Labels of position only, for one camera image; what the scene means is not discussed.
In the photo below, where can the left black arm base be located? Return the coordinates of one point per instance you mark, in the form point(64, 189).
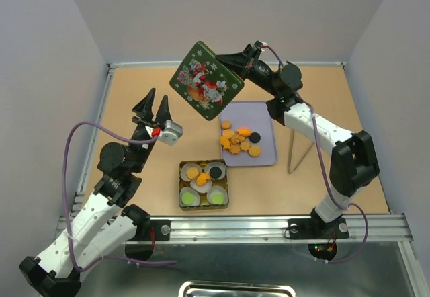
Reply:
point(142, 245)

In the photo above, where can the steel tray front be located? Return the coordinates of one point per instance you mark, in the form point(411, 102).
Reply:
point(222, 289)

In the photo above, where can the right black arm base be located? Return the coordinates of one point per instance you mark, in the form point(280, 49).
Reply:
point(321, 237)

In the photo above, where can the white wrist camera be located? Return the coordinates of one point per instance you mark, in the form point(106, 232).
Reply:
point(169, 132)
point(263, 45)

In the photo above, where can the white paper cupcake liner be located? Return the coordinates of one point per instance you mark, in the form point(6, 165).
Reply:
point(194, 192)
point(219, 189)
point(213, 164)
point(185, 168)
point(203, 189)

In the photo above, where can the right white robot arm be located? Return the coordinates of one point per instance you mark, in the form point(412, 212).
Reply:
point(354, 163)

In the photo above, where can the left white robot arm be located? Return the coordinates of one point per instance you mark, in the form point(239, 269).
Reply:
point(107, 219)

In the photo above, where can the orange swirl meringue cookie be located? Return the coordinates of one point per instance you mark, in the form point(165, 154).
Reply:
point(235, 140)

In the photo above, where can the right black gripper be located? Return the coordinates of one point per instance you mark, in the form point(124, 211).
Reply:
point(241, 62)

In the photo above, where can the green christmas cookie tin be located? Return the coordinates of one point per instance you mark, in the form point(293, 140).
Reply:
point(204, 203)

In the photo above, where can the orange fish cookie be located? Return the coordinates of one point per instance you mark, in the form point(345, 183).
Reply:
point(202, 179)
point(225, 142)
point(244, 132)

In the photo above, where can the gold tin lid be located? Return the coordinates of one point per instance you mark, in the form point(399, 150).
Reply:
point(204, 82)

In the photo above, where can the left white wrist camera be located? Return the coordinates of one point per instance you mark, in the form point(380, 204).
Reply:
point(169, 132)

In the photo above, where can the plain round tan cookie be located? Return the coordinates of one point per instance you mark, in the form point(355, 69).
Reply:
point(225, 125)

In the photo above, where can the black sandwich cookie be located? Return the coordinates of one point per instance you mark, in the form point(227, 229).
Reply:
point(255, 137)
point(216, 172)

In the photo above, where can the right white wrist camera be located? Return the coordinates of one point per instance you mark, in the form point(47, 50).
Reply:
point(263, 45)

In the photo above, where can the tan maple leaf cookie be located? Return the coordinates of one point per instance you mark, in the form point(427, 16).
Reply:
point(245, 145)

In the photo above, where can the green sandwich cookie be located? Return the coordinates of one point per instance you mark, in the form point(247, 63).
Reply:
point(217, 198)
point(187, 198)

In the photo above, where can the steel kitchen tongs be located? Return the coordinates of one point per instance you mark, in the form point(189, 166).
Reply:
point(298, 148)

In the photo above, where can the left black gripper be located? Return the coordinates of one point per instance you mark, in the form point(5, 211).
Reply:
point(144, 109)

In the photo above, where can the round dotted biscuit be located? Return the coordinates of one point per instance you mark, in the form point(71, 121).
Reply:
point(192, 173)
point(254, 151)

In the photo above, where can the lilac plastic tray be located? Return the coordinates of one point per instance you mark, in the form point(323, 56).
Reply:
point(253, 115)

